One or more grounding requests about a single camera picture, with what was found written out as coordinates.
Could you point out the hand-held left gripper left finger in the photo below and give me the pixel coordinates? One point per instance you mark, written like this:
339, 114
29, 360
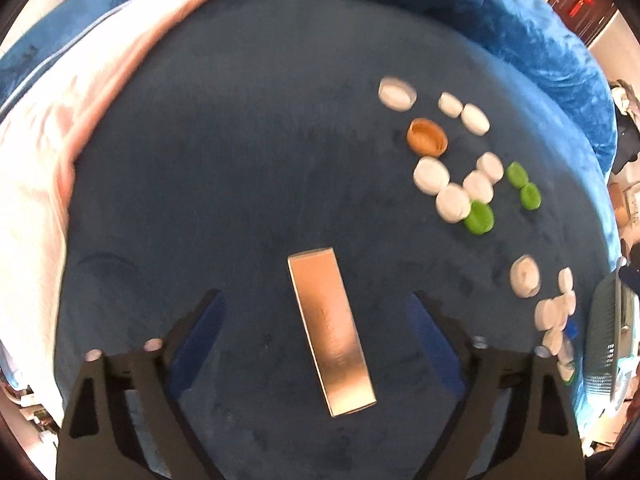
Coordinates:
197, 345

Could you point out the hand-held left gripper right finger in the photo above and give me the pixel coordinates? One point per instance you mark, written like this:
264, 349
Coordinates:
435, 350

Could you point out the long metallic gold box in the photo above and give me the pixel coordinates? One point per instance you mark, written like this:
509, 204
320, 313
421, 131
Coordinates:
332, 340

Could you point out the grey perforated plastic basket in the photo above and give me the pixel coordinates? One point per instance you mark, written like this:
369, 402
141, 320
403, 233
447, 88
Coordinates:
605, 340

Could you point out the white bottle caps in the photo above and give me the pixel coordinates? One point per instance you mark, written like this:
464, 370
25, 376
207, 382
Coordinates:
431, 175

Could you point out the dark blue bed cover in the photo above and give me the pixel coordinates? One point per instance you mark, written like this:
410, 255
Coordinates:
250, 160

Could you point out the orange bottle cap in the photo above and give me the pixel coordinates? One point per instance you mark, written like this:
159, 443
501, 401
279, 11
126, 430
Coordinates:
426, 136

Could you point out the pink bed sheet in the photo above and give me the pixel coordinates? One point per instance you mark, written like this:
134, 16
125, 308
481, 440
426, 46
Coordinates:
60, 135

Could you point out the pile of dark coats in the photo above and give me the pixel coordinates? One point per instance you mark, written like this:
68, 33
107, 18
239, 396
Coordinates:
625, 125

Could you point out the blue pillow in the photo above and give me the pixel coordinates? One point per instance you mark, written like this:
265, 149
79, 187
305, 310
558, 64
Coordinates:
40, 50

